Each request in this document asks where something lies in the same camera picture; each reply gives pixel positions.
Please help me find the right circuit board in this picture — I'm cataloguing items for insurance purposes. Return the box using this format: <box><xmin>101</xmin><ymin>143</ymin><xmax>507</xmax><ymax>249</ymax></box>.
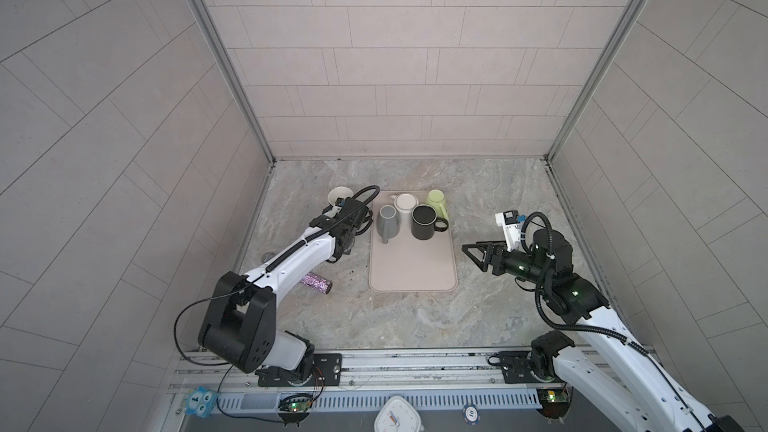
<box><xmin>536</xmin><ymin>388</ymin><xmax>571</xmax><ymax>420</ymax></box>

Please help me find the grey mug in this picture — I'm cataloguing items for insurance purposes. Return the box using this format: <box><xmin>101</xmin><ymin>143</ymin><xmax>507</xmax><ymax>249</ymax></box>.
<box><xmin>376</xmin><ymin>204</ymin><xmax>400</xmax><ymax>244</ymax></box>

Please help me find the blue tag block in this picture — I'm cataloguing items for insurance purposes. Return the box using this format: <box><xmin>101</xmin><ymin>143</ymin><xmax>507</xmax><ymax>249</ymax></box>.
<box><xmin>182</xmin><ymin>387</ymin><xmax>218</xmax><ymax>418</ymax></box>

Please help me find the white kitchen timer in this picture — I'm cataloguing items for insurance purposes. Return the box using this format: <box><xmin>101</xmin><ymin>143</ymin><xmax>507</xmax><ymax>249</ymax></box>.
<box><xmin>374</xmin><ymin>396</ymin><xmax>424</xmax><ymax>432</ymax></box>

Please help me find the purple glitter tube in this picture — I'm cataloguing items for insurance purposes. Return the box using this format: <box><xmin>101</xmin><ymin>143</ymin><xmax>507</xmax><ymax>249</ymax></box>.
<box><xmin>300</xmin><ymin>273</ymin><xmax>333</xmax><ymax>294</ymax></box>

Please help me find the beige plastic tray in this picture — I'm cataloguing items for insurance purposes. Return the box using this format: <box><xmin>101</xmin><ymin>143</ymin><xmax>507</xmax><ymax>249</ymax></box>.
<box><xmin>369</xmin><ymin>191</ymin><xmax>458</xmax><ymax>293</ymax></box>

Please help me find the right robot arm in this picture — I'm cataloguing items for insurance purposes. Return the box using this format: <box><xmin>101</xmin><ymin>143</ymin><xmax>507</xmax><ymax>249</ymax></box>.
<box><xmin>461</xmin><ymin>210</ymin><xmax>741</xmax><ymax>431</ymax></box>

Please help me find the dark green mug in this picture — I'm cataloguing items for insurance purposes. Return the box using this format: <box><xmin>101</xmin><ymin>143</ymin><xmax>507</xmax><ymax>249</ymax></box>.
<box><xmin>327</xmin><ymin>186</ymin><xmax>354</xmax><ymax>206</ymax></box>

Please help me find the circuit board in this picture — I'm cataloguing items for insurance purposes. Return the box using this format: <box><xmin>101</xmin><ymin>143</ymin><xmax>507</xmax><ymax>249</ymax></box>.
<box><xmin>536</xmin><ymin>388</ymin><xmax>571</xmax><ymax>420</ymax></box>
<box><xmin>278</xmin><ymin>393</ymin><xmax>315</xmax><ymax>413</ymax></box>

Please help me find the black mug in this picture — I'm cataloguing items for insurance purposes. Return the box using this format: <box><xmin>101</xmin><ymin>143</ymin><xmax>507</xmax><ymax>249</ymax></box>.
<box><xmin>411</xmin><ymin>204</ymin><xmax>450</xmax><ymax>241</ymax></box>

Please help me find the light green mug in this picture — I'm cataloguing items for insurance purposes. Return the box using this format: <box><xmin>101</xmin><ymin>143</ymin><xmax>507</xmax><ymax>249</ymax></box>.
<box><xmin>425</xmin><ymin>189</ymin><xmax>449</xmax><ymax>220</ymax></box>

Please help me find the round blue badge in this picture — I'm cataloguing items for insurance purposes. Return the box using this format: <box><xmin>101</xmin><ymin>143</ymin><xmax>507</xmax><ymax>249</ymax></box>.
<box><xmin>462</xmin><ymin>404</ymin><xmax>479</xmax><ymax>425</ymax></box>

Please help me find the left circuit board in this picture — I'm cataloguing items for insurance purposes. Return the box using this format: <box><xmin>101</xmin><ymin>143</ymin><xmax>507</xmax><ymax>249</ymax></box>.
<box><xmin>278</xmin><ymin>393</ymin><xmax>315</xmax><ymax>413</ymax></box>

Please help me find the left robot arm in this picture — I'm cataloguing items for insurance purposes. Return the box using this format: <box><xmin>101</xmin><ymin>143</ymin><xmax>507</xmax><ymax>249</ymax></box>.
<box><xmin>197</xmin><ymin>185</ymin><xmax>380</xmax><ymax>385</ymax></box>

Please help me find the aluminium mounting rail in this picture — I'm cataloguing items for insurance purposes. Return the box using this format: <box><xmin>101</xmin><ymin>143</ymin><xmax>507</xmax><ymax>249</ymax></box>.
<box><xmin>170</xmin><ymin>344</ymin><xmax>670</xmax><ymax>389</ymax></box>

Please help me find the white mug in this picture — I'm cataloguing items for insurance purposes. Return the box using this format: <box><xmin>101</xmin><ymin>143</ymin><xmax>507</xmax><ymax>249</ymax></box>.
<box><xmin>390</xmin><ymin>193</ymin><xmax>419</xmax><ymax>226</ymax></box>

